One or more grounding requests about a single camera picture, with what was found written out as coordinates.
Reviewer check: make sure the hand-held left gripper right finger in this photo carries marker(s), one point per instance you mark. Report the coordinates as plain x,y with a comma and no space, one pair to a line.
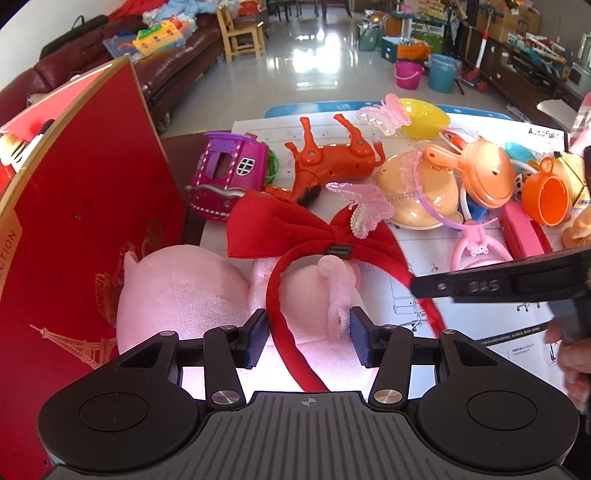
362,339

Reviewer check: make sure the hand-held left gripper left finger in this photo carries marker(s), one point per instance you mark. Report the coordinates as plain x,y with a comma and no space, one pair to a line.
256,339

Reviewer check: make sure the red folding stand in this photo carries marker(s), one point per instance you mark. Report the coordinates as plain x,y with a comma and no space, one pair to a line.
519,230

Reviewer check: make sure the yellow plush toy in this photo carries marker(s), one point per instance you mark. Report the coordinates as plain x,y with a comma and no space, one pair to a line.
577,184

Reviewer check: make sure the red gift box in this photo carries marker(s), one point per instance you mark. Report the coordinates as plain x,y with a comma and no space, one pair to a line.
83,240

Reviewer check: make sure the person's right hand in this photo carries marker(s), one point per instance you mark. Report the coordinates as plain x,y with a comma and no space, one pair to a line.
575,369

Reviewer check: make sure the pink pig headband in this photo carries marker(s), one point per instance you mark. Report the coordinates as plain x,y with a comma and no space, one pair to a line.
475,249

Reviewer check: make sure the white printed paper sheet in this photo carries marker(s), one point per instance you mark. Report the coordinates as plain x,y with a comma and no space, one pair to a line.
415,286

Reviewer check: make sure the orange toy cup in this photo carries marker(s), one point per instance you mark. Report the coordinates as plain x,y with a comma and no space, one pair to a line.
547,196

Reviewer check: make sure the pink plush pig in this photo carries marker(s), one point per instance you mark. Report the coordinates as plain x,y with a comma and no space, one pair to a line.
184,295

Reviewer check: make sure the blue toy scoop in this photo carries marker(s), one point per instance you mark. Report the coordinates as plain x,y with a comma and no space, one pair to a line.
475,207

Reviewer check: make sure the red bow headband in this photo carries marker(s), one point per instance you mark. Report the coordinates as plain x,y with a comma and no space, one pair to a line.
295,230

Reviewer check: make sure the purple lace headband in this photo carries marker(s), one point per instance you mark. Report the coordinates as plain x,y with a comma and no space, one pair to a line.
427,203

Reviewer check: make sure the pink butterfly wing clip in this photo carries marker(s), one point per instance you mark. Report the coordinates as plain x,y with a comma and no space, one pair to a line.
385,115
364,207

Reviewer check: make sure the pink patterned cloth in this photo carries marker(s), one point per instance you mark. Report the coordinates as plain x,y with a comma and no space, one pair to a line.
582,124

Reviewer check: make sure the purple toy house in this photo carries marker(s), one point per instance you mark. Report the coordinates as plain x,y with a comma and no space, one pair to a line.
226,175

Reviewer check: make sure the orange toy horse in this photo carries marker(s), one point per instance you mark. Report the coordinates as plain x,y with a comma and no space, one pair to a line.
323,161

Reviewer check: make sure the yellow plastic bowl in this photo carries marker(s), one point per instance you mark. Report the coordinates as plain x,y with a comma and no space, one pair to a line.
422,117

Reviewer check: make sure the red and white scooter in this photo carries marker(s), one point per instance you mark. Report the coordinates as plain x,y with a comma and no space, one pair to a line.
478,64

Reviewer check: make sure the blue bucket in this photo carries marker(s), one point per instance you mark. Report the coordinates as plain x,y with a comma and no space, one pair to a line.
443,76

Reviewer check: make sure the blue and white toy gun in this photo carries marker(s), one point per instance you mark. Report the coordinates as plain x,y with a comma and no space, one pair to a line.
540,53

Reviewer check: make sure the pink bucket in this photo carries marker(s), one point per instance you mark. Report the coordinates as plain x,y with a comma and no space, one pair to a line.
408,76

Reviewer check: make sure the cardboard box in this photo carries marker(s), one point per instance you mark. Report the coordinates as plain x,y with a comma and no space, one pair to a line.
512,21

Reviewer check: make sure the teal storage box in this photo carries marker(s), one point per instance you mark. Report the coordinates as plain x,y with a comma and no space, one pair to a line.
401,48

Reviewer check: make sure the dark red sofa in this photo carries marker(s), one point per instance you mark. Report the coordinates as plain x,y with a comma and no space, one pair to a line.
175,64

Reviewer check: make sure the wooden chair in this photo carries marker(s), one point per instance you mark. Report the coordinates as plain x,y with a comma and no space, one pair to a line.
242,32

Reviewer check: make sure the yellow toy building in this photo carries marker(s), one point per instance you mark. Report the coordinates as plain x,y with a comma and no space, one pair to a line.
159,39

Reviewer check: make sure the black bag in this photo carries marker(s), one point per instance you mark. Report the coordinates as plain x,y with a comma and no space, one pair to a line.
74,34

